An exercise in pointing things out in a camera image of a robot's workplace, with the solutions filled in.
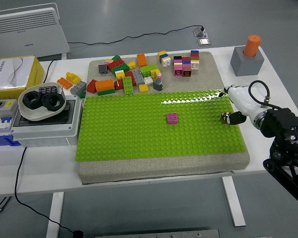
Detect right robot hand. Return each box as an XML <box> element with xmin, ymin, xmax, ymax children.
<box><xmin>219</xmin><ymin>84</ymin><xmax>264</xmax><ymax>126</ymax></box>

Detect lime green toy brick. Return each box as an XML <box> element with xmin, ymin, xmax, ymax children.
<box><xmin>140</xmin><ymin>63</ymin><xmax>159</xmax><ymax>77</ymax></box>

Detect long grey toy brick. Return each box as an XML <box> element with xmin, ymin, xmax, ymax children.
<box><xmin>132</xmin><ymin>68</ymin><xmax>146</xmax><ymax>87</ymax></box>

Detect green studded baseplate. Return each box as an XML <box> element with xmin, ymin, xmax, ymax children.
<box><xmin>74</xmin><ymin>88</ymin><xmax>247</xmax><ymax>162</ymax></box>

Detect long green toy brick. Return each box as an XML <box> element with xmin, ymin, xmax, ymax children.
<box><xmin>122</xmin><ymin>76</ymin><xmax>135</xmax><ymax>96</ymax></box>

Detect large red toy brick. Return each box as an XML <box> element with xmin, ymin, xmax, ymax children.
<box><xmin>106</xmin><ymin>59</ymin><xmax>126</xmax><ymax>71</ymax></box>

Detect long orange toy brick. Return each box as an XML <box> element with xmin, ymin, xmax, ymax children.
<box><xmin>95</xmin><ymin>78</ymin><xmax>115</xmax><ymax>93</ymax></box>

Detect red sloped toy brick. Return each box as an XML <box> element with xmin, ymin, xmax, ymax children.
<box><xmin>86</xmin><ymin>79</ymin><xmax>98</xmax><ymax>94</ymax></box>

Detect yellow sloped toy brick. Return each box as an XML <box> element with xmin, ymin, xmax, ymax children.
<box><xmin>66</xmin><ymin>71</ymin><xmax>81</xmax><ymax>84</ymax></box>

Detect grey block holder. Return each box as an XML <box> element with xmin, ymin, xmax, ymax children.
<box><xmin>230</xmin><ymin>46</ymin><xmax>265</xmax><ymax>77</ymax></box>

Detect orange cylinder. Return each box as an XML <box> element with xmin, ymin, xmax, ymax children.
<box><xmin>243</xmin><ymin>34</ymin><xmax>262</xmax><ymax>58</ymax></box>

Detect blue red orange white stack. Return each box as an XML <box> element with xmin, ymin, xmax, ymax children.
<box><xmin>190</xmin><ymin>50</ymin><xmax>200</xmax><ymax>70</ymax></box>

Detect red blue pink brown stack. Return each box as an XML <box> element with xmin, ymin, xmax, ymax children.
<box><xmin>181</xmin><ymin>56</ymin><xmax>192</xmax><ymax>78</ymax></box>

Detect floor socket with plug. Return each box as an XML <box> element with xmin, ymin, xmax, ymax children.
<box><xmin>193</xmin><ymin>25</ymin><xmax>209</xmax><ymax>38</ymax></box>

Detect dark grey sloped brick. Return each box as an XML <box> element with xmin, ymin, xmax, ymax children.
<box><xmin>152</xmin><ymin>78</ymin><xmax>164</xmax><ymax>92</ymax></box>

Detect yellow blue white brick stack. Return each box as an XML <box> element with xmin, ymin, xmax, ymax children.
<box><xmin>157</xmin><ymin>50</ymin><xmax>172</xmax><ymax>68</ymax></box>

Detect white table leg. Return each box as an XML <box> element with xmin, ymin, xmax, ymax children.
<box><xmin>46</xmin><ymin>192</ymin><xmax>65</xmax><ymax>238</ymax></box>
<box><xmin>221</xmin><ymin>176</ymin><xmax>246</xmax><ymax>228</ymax></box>

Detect grey-brown foam mat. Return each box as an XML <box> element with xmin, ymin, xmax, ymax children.
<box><xmin>77</xmin><ymin>51</ymin><xmax>251</xmax><ymax>185</ymax></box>

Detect long flat green brick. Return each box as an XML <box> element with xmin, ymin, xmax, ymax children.
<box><xmin>96</xmin><ymin>88</ymin><xmax>117</xmax><ymax>96</ymax></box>

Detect small black patterned block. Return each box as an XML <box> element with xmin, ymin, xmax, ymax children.
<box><xmin>38</xmin><ymin>85</ymin><xmax>58</xmax><ymax>94</ymax></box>

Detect large black plastic nut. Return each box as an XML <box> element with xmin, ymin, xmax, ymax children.
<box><xmin>23</xmin><ymin>91</ymin><xmax>43</xmax><ymax>109</ymax></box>
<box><xmin>41</xmin><ymin>93</ymin><xmax>63</xmax><ymax>112</ymax></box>

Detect white bowl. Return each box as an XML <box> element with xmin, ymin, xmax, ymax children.
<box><xmin>18</xmin><ymin>83</ymin><xmax>67</xmax><ymax>121</ymax></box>

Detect white panel heater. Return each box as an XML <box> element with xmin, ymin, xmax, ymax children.
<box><xmin>0</xmin><ymin>2</ymin><xmax>70</xmax><ymax>60</ymax></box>

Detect yellow white tissue box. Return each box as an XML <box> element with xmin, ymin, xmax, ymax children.
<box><xmin>0</xmin><ymin>56</ymin><xmax>44</xmax><ymax>101</ymax></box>

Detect blue plastic box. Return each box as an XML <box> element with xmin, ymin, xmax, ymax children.
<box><xmin>0</xmin><ymin>133</ymin><xmax>22</xmax><ymax>147</ymax></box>

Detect white circuit breaker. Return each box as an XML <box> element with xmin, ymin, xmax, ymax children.
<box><xmin>0</xmin><ymin>115</ymin><xmax>14</xmax><ymax>132</ymax></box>

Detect black power cable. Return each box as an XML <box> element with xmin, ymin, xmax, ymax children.
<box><xmin>68</xmin><ymin>24</ymin><xmax>206</xmax><ymax>46</ymax></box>

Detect thin white wire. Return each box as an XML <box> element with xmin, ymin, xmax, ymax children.
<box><xmin>66</xmin><ymin>138</ymin><xmax>77</xmax><ymax>152</ymax></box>

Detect grey electrical enclosure box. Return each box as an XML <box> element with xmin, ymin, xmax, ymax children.
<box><xmin>9</xmin><ymin>95</ymin><xmax>84</xmax><ymax>147</ymax></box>

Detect long black cable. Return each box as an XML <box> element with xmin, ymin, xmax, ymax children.
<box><xmin>14</xmin><ymin>146</ymin><xmax>76</xmax><ymax>234</ymax></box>

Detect grey switch box red button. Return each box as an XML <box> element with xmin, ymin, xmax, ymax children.
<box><xmin>0</xmin><ymin>98</ymin><xmax>19</xmax><ymax>117</ymax></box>

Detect grey cable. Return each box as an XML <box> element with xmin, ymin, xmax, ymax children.
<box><xmin>0</xmin><ymin>197</ymin><xmax>12</xmax><ymax>221</ymax></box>

